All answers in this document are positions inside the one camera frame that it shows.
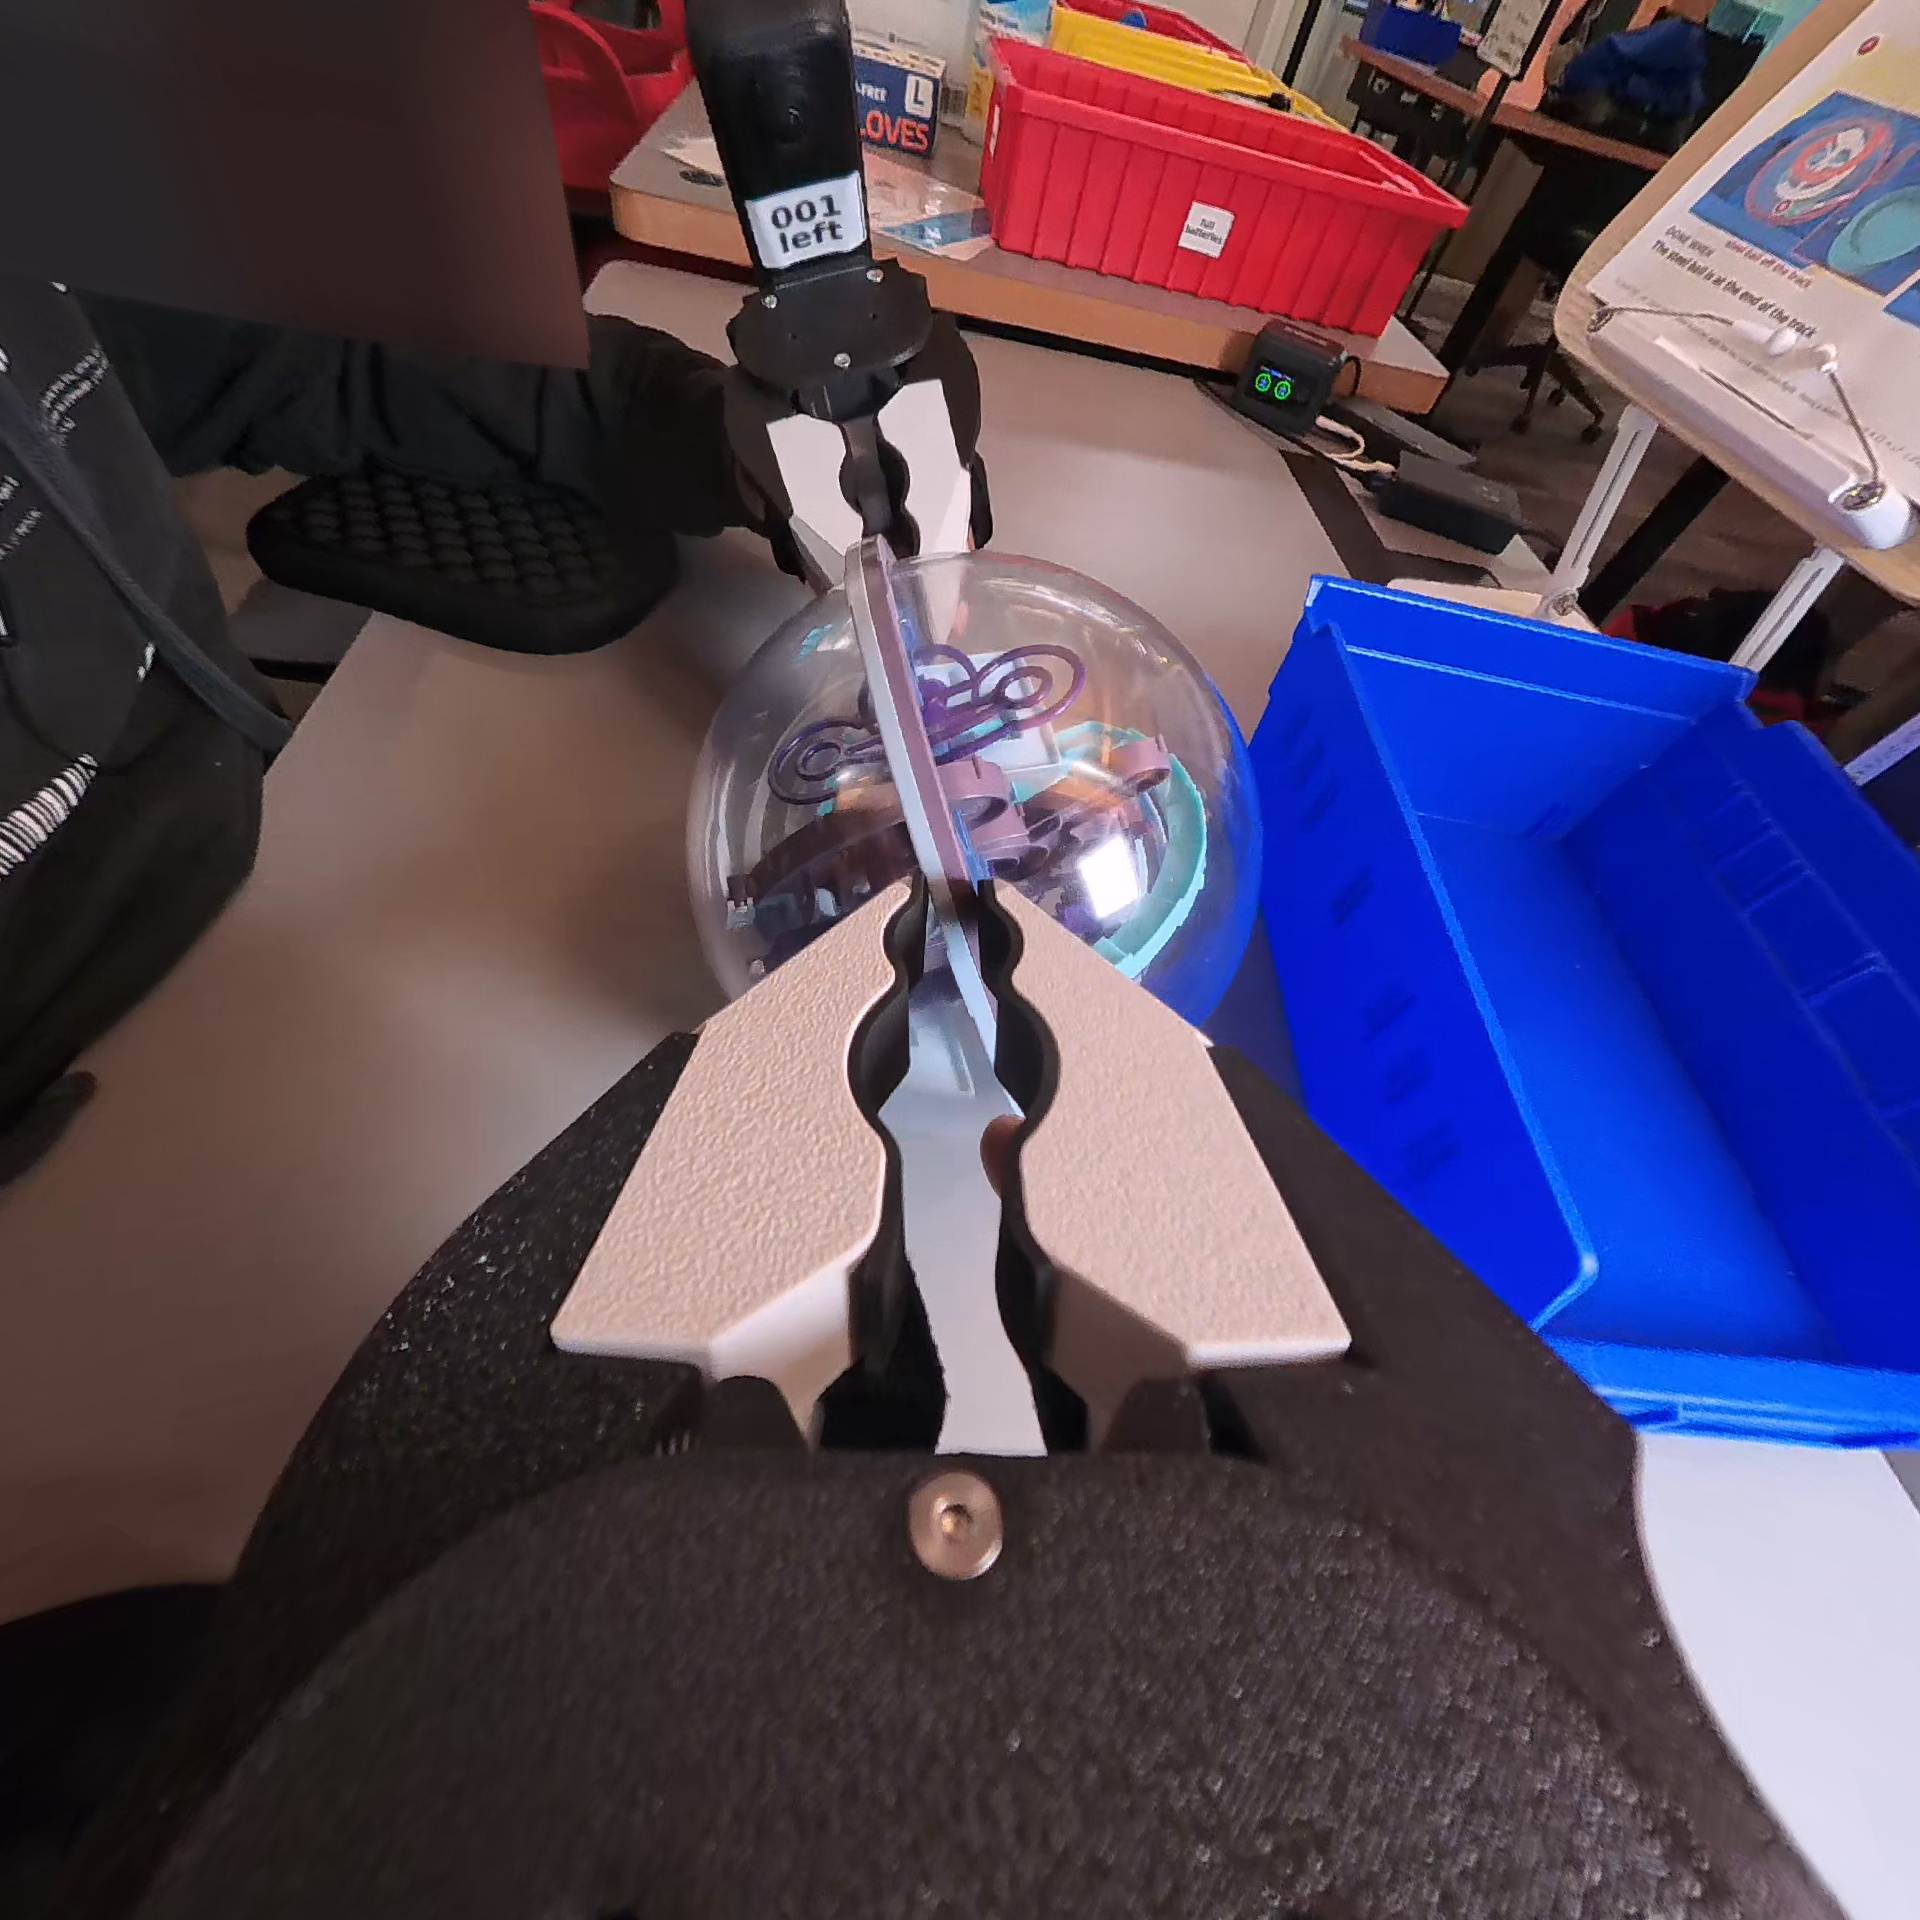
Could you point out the white easel legs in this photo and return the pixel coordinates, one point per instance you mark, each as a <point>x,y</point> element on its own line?
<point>1612,494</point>

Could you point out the red plastic bin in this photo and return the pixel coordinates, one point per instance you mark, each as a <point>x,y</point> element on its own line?
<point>1202,182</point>

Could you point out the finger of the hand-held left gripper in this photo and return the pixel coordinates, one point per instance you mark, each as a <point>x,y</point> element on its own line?
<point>811,481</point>
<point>934,464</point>

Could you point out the black armrest pad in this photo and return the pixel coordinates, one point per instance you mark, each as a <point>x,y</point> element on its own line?
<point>451,564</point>

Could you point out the blue jacket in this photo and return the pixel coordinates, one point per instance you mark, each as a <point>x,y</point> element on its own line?
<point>1635,76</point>

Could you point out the person's left forearm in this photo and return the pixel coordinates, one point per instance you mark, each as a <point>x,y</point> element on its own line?
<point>451,421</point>

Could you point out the white page holder clip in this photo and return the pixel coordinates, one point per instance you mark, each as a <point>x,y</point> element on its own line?
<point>1799,435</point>

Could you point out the black charger green display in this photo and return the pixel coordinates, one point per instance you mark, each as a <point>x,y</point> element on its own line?
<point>1291,376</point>

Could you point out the yellow plastic bin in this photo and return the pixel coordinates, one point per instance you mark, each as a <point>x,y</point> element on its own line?
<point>1171,37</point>

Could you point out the dark red bag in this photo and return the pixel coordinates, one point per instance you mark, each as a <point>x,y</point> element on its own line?
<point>1694,639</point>

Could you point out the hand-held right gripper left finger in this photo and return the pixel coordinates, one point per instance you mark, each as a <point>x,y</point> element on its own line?
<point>735,1201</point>

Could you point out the clear maze ball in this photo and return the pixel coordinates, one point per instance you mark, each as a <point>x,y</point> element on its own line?
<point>811,750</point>

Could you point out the black power brick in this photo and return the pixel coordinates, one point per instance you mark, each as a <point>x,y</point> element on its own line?
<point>1448,504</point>

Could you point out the small blue bin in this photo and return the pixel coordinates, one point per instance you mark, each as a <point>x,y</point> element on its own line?
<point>1411,31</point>

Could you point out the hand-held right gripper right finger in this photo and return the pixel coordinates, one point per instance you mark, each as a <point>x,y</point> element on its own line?
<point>1171,1201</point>

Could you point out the blue plastic bin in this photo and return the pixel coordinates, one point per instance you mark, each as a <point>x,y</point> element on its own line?
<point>1576,975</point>

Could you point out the blue white glove box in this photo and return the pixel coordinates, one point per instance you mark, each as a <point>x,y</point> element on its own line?
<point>901,99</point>

